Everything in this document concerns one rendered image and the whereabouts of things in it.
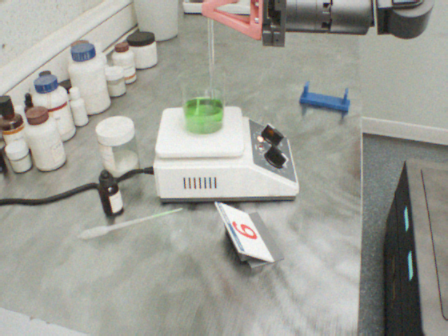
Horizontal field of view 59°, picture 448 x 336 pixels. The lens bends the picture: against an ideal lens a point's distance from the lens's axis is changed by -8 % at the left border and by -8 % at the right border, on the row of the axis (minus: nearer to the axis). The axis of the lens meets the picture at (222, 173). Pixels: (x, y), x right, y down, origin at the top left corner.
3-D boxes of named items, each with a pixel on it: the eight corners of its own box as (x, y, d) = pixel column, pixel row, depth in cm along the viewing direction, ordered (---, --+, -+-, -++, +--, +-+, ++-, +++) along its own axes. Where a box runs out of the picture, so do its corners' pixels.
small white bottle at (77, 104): (90, 124, 79) (82, 90, 75) (76, 128, 78) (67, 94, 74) (86, 118, 81) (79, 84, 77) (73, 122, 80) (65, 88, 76)
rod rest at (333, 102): (350, 103, 84) (352, 88, 81) (348, 111, 81) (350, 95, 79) (302, 94, 86) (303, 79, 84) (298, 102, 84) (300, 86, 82)
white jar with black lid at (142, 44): (160, 66, 99) (157, 38, 94) (132, 71, 97) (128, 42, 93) (154, 56, 104) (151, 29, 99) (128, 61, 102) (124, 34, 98)
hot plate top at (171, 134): (241, 110, 66) (241, 106, 65) (245, 157, 57) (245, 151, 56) (163, 113, 66) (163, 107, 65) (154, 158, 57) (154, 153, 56)
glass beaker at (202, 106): (181, 119, 63) (177, 67, 58) (224, 116, 64) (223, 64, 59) (182, 146, 58) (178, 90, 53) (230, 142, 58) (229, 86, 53)
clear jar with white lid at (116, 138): (130, 152, 71) (122, 111, 66) (147, 170, 68) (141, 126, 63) (98, 166, 69) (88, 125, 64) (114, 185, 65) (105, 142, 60)
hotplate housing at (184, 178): (286, 150, 71) (290, 108, 66) (298, 202, 61) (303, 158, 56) (154, 152, 71) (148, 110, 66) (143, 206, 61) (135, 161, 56)
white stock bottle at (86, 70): (115, 109, 83) (105, 48, 75) (81, 119, 81) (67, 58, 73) (105, 94, 88) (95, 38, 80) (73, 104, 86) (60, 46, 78)
